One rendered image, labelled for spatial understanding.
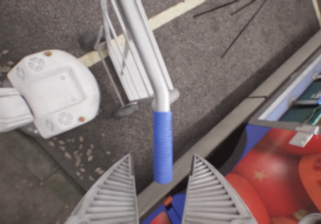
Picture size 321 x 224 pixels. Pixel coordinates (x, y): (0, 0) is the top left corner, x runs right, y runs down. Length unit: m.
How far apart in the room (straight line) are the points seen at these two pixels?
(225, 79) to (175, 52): 0.76
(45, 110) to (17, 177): 0.67
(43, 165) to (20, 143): 0.25
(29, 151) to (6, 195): 0.38
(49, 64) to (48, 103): 0.26
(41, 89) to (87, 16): 0.82
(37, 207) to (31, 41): 1.42
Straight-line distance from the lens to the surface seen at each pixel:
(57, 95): 1.22
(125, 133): 1.48
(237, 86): 2.16
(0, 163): 1.70
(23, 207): 1.77
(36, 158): 1.58
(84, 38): 1.34
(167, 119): 0.23
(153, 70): 0.23
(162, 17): 1.80
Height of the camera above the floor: 1.45
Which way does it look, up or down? 71 degrees down
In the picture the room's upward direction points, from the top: 100 degrees clockwise
